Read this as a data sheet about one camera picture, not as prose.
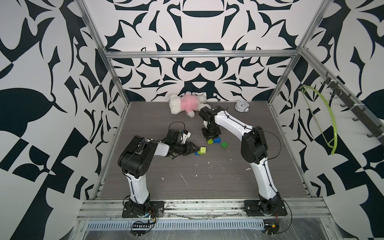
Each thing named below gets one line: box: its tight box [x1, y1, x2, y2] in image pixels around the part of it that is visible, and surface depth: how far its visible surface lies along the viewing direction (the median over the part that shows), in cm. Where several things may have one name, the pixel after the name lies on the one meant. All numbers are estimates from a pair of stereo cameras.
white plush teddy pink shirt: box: [169, 91, 212, 118], surface depth 110 cm
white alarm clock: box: [235, 100, 249, 113], surface depth 117 cm
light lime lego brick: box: [200, 146, 207, 154], surface depth 91 cm
